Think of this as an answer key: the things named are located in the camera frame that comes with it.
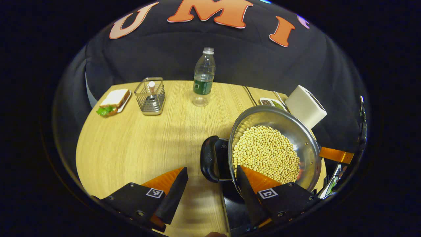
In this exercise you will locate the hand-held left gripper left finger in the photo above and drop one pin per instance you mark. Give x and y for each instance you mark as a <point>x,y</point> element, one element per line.
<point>174,197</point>

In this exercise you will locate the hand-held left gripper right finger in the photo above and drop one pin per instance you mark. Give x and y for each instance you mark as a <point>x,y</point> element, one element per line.
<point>250,197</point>

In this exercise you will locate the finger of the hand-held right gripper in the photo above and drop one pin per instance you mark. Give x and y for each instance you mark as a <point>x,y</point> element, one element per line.
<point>335,155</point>

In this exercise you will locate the black induction cooktop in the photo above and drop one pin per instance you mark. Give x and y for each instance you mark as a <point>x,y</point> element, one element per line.
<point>235,210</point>

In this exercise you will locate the steel pot with soybeans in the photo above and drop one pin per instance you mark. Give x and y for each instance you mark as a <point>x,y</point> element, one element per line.
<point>266,154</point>

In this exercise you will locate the stack of printed papers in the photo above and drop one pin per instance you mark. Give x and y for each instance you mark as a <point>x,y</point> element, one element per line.
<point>332,182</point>

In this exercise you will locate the white square container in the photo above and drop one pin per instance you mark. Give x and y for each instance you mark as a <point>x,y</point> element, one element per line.
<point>306,105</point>

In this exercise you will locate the white spice tray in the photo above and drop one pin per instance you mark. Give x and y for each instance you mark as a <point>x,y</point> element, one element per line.
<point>271,102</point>

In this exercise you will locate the small white plate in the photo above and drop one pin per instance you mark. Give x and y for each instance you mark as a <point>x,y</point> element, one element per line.
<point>125,102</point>

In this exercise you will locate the sandwich with lettuce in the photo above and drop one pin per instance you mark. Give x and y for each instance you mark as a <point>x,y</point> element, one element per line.
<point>113,100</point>

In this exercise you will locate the clear plastic water bottle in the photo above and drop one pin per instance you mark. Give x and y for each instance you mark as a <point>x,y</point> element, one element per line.
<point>204,79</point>

